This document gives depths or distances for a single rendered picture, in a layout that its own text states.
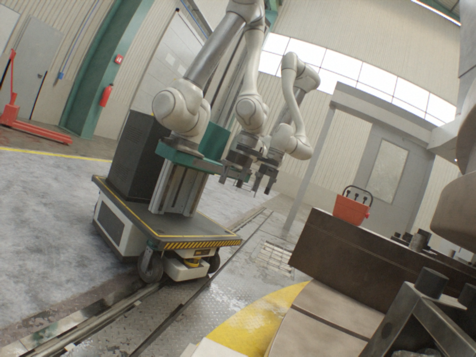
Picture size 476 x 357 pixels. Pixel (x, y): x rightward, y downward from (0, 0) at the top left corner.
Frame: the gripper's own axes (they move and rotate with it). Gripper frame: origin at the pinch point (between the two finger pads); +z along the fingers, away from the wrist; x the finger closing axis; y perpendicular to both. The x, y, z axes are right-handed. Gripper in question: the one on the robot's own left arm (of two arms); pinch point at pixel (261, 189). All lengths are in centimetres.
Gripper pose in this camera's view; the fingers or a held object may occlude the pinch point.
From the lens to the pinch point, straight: 140.0
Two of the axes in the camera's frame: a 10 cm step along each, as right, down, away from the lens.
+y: 7.5, 3.3, -5.8
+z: -3.6, 9.3, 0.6
